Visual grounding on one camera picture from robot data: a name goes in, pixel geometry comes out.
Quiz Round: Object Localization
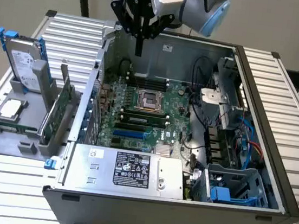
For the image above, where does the blue wire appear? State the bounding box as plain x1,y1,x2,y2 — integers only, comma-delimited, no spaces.
231,114,260,172

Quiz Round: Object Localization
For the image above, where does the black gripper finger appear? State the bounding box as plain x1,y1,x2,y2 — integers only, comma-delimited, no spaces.
104,0,146,56
138,10,176,60

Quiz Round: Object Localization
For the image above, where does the RAM stick with white label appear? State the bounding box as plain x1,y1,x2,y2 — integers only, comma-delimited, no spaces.
121,113,167,128

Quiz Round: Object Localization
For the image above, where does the silver CPU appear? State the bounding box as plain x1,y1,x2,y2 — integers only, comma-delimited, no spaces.
0,98,28,121

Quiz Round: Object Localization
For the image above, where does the grey parts rack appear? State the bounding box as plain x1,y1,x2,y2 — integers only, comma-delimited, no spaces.
0,54,87,165

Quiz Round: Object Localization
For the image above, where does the blue disk bay latch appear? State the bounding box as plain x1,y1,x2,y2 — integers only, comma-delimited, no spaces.
209,185,233,205

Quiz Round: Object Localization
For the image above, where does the red wire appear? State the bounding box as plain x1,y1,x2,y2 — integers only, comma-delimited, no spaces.
246,139,266,160

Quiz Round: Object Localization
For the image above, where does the silver power supply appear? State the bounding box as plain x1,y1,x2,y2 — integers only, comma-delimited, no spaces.
57,141,190,201

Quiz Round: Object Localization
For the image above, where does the open grey PC case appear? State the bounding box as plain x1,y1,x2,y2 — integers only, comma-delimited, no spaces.
38,15,299,224

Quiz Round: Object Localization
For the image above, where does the black table bracket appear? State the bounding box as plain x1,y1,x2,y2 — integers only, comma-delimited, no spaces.
283,69,299,90

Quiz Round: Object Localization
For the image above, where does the green graphics card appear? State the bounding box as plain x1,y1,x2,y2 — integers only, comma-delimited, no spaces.
37,62,80,148

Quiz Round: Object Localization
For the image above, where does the green motherboard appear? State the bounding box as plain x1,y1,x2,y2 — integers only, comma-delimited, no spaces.
93,72,198,161

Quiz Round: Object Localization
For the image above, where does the grey disk bay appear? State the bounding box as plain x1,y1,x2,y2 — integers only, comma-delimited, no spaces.
190,160,273,211

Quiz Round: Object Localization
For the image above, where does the blue expansion slot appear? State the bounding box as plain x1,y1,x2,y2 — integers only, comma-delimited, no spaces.
112,128,148,142

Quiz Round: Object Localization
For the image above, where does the silver finned heatsink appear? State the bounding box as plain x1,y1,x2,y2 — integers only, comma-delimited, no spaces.
155,143,174,157

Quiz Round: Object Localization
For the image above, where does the green RAM stick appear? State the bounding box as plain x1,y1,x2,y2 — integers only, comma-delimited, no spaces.
0,118,40,135

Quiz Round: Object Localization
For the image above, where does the small blue case clip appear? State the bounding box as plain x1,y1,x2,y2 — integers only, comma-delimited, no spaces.
44,156,59,171

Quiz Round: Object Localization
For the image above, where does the hard disk in blue carrier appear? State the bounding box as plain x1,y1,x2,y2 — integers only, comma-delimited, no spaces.
0,27,57,97

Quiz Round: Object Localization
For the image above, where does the CPU socket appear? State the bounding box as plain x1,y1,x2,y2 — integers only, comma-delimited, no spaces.
132,87,167,114

